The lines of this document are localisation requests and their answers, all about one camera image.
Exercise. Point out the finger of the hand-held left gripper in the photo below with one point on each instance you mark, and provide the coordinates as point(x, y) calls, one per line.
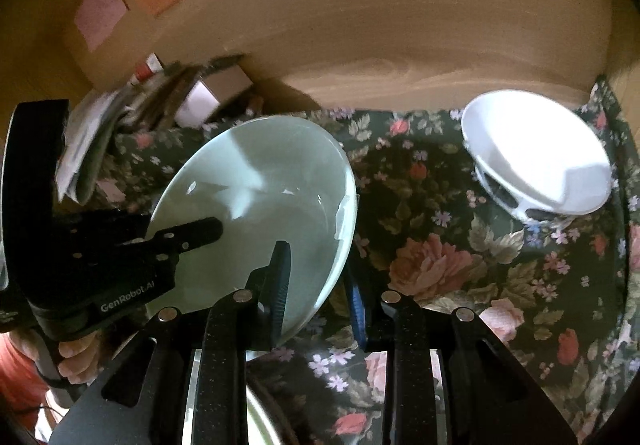
point(192, 235)

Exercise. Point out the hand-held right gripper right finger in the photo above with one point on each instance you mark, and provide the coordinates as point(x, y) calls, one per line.
point(356, 312)

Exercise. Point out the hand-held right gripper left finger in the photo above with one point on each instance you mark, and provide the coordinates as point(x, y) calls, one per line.
point(282, 287)

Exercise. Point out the pale green bowl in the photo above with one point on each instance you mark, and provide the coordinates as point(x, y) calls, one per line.
point(260, 175)

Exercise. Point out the person's left forearm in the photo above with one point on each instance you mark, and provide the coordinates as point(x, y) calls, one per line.
point(17, 375)

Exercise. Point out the person's left hand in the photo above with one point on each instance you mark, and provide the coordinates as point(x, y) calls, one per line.
point(75, 357)

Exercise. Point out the dark floral tablecloth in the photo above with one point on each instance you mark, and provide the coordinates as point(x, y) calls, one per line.
point(440, 265)

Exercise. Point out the small white box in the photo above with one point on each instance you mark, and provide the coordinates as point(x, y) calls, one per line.
point(197, 105)

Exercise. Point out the stack of white papers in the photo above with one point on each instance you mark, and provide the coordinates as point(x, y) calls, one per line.
point(85, 135)

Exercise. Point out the brown clutter pile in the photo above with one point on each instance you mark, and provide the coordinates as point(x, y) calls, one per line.
point(157, 100)

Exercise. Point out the brown cardboard box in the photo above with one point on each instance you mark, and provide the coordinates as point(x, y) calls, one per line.
point(227, 82)

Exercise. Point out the red-capped white bottle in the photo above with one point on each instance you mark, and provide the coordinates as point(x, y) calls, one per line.
point(147, 70)

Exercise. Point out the pink paper sheet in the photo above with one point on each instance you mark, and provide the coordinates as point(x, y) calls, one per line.
point(100, 12)

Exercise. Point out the white bowl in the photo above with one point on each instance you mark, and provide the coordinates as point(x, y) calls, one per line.
point(535, 150)

